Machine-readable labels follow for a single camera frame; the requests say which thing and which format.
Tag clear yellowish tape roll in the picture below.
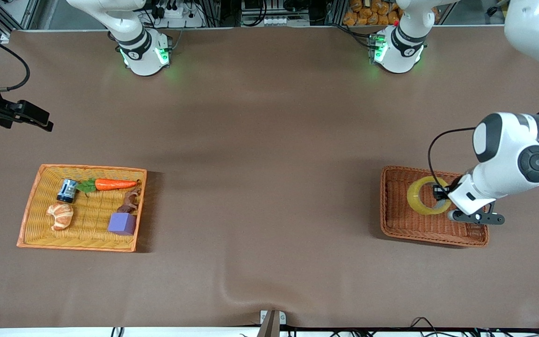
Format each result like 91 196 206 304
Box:
407 176 452 215

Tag brown wicker basket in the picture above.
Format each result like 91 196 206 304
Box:
380 165 490 248

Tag small blue can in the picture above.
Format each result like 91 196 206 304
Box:
57 178 78 204

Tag toy croissant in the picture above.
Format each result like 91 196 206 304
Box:
47 202 74 231

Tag orange toy carrot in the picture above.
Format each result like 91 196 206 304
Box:
77 178 139 193

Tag orange-rimmed yellow wicker basket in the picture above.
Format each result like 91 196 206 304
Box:
16 164 147 253

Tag brown figurine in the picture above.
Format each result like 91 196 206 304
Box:
117 188 142 215

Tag purple cube block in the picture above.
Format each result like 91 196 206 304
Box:
107 212 137 236

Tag brown table cloth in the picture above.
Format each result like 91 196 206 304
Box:
0 26 539 328

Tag white power strip with plugs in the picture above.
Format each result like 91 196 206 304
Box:
153 0 204 28

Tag bag of orange snacks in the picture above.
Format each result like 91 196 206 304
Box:
343 0 403 26

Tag small white power strip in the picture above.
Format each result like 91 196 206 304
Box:
259 16 294 27

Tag aluminium frame profile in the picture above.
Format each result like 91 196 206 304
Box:
0 0 41 31

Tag black tangled floor cables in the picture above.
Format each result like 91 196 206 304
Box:
410 317 443 337

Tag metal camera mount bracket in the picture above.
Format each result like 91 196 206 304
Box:
259 310 287 337

